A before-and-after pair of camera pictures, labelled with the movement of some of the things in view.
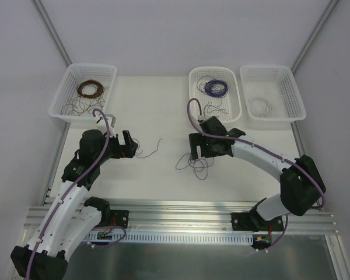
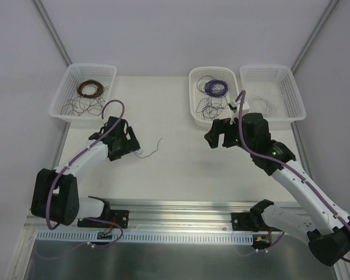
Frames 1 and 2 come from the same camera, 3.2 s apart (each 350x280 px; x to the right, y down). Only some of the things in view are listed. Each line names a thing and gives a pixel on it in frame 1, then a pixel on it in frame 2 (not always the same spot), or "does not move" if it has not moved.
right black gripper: [196, 140] → [226, 134]
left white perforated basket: [83, 88] does not move
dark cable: [151, 153] does not move
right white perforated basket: [272, 98] does not move
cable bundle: [197, 167] → [211, 109]
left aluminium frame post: [53, 32] does not move
